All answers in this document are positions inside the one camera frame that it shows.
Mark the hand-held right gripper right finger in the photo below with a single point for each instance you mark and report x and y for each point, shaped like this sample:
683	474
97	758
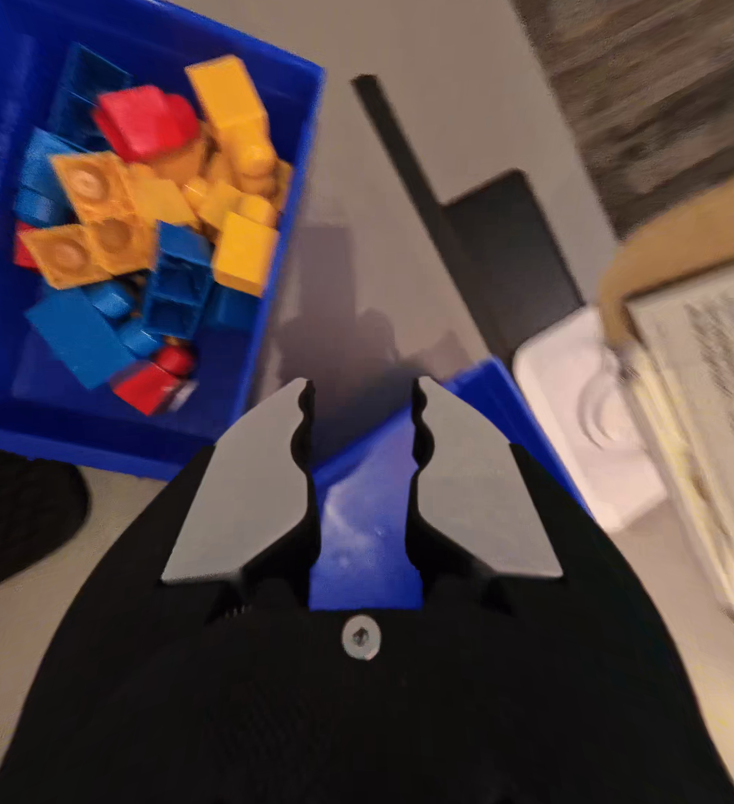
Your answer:
480	496

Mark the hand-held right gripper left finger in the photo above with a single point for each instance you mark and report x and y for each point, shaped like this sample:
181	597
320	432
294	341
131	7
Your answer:
241	496

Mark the plain blue object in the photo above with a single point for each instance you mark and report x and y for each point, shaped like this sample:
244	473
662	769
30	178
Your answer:
360	502

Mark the heap of toy blocks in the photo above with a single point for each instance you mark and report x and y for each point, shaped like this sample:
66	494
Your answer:
241	251

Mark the white stand base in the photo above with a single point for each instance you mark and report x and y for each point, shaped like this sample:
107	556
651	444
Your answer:
549	402

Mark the black mat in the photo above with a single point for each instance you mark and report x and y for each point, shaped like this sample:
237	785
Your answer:
505	251

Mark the instruction sheet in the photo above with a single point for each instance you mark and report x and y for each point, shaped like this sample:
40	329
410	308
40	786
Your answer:
718	377

